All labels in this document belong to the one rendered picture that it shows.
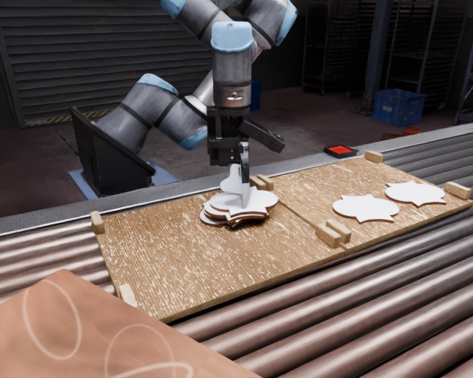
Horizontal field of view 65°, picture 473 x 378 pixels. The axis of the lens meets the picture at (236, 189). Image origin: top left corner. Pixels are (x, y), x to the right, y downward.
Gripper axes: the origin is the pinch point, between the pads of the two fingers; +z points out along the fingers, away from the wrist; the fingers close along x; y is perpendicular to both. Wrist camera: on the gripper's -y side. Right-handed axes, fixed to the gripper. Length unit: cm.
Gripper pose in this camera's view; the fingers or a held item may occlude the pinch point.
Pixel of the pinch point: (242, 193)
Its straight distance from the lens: 84.1
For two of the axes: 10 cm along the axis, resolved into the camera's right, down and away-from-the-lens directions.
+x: 1.4, 4.3, -8.9
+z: 0.0, 9.0, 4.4
